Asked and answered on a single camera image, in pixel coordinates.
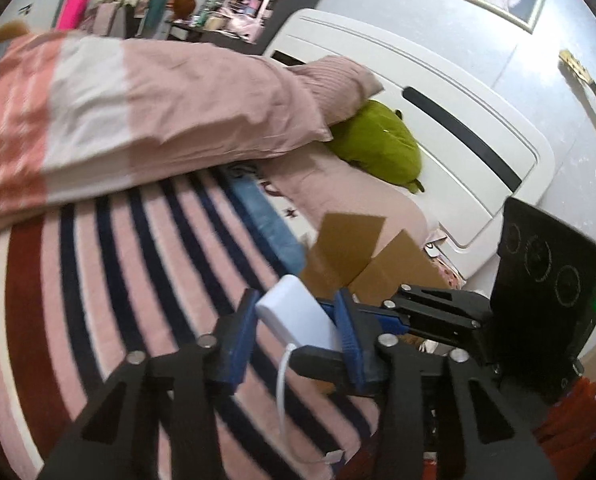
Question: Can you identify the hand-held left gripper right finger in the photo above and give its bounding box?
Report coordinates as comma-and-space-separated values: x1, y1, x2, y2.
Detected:
334, 287, 558, 480

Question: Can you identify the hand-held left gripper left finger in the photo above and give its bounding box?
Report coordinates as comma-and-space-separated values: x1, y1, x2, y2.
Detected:
38, 287, 261, 480

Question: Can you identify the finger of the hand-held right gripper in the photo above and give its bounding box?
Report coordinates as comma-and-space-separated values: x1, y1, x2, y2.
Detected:
318, 284, 494, 346
290, 344, 359, 395

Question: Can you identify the white charging cable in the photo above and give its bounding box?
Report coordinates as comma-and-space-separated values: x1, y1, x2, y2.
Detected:
275, 342, 347, 466

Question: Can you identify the white power bank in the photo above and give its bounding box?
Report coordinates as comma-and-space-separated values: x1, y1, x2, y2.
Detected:
255, 275, 343, 353

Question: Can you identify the brown cardboard box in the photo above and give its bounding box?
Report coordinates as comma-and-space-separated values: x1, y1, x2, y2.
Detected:
300, 212, 451, 306

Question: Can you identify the pink printed cloth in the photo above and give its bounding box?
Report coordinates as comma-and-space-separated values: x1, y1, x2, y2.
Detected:
423, 232, 463, 291

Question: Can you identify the red cloth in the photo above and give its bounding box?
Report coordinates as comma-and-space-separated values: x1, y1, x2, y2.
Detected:
532, 377, 596, 480

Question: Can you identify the green plush toy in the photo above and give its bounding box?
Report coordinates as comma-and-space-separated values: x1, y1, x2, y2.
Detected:
325, 100, 425, 195

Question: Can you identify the white bed headboard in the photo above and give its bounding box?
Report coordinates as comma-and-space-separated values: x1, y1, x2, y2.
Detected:
263, 8, 556, 281

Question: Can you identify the guitar neck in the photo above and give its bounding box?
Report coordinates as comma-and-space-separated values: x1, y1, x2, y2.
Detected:
558, 49, 596, 136

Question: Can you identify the pink striped pillow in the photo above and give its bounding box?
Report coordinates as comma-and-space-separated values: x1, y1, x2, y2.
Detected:
285, 56, 385, 128

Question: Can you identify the pink grey striped duvet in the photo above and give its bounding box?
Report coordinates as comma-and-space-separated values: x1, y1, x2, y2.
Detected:
0, 29, 333, 241

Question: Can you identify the pink gift bag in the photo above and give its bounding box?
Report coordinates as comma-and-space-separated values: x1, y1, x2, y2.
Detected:
55, 0, 91, 31

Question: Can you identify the brown teddy bear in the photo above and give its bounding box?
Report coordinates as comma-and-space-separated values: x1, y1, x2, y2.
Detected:
0, 20, 29, 43

